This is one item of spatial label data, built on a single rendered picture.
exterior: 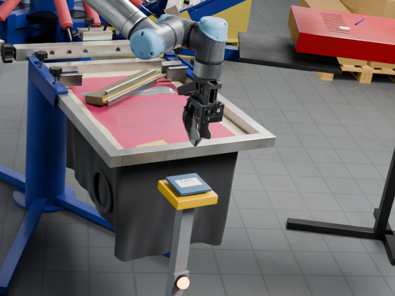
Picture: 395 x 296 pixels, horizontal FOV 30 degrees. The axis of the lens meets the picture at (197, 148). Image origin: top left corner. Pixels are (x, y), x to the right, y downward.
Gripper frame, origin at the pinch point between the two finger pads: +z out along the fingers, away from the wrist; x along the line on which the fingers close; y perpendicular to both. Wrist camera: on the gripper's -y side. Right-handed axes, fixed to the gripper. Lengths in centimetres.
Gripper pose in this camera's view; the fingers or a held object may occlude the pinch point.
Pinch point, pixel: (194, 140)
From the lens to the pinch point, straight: 205.0
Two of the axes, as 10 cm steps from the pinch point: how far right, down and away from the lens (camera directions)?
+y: 4.7, 4.3, -7.7
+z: -1.2, 9.0, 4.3
